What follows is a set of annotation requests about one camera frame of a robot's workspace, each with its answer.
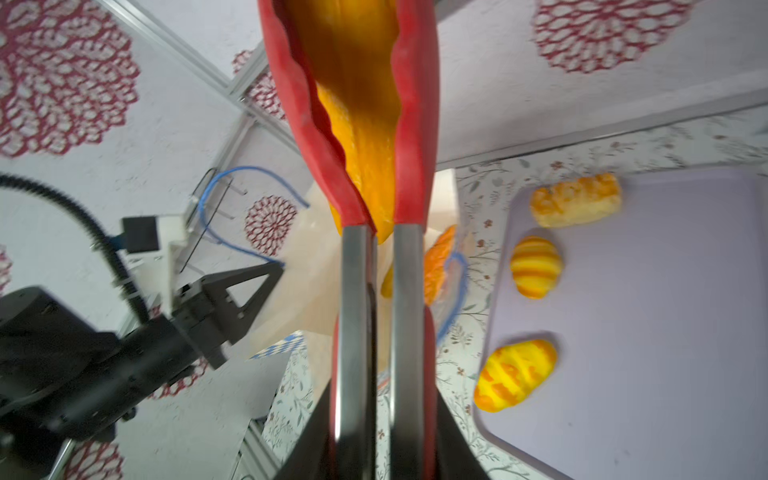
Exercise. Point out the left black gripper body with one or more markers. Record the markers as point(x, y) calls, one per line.
point(63, 380)

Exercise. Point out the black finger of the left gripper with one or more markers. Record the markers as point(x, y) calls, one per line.
point(234, 300)

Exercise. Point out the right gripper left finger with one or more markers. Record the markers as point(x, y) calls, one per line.
point(310, 457)

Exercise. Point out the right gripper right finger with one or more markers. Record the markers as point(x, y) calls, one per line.
point(454, 458)

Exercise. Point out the small yellow striped bun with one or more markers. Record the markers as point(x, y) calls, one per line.
point(511, 373)

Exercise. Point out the brown croissant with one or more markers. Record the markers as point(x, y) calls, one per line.
point(434, 264)

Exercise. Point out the small round striped bun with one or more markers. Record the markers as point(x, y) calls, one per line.
point(536, 267)

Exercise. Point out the red kitchen tongs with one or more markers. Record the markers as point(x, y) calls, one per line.
point(413, 392)

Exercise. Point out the twisted light bread roll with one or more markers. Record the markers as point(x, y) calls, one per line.
point(575, 202)

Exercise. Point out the long orange bread loaf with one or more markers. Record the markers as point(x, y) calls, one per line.
point(348, 46)

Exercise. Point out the blue checkered paper bag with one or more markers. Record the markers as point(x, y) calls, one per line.
point(303, 307)

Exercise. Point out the lavender tray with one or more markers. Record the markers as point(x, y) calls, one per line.
point(660, 323)

